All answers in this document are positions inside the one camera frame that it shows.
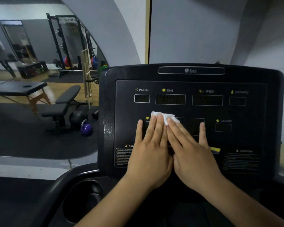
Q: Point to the black treadmill console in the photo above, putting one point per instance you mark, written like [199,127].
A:
[239,130]

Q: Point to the black squat rack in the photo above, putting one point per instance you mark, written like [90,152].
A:
[61,44]

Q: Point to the green weight plate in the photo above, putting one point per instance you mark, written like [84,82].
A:
[103,68]

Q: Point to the black medicine ball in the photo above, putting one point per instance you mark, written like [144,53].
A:
[77,118]

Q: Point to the purple kettlebell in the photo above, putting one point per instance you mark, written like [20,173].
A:
[86,130]

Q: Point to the person's left little finger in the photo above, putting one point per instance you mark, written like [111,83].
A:
[139,132]

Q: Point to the black adjustable weight bench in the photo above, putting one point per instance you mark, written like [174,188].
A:
[66,96]

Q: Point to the person's left forearm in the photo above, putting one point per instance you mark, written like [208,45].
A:
[108,205]

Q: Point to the person's left middle finger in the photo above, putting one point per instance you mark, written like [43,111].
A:
[159,128]

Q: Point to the black treadmill cup holder tray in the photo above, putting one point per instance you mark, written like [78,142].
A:
[68,200]

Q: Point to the black massage table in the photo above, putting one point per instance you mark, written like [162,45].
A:
[19,88]

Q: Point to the white cleaning wipe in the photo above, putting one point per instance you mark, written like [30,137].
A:
[164,116]

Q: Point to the person's left hand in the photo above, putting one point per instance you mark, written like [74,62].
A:
[149,160]

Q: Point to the person's right forearm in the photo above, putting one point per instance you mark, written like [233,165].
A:
[236,208]

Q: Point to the wooden wall bars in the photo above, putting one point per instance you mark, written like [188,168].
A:
[87,75]

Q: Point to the low black storage shelf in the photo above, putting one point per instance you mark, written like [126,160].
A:
[33,69]

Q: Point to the person's right hand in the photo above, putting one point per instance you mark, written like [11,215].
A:
[195,163]

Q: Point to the person's right little finger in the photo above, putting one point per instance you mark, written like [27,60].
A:
[202,135]

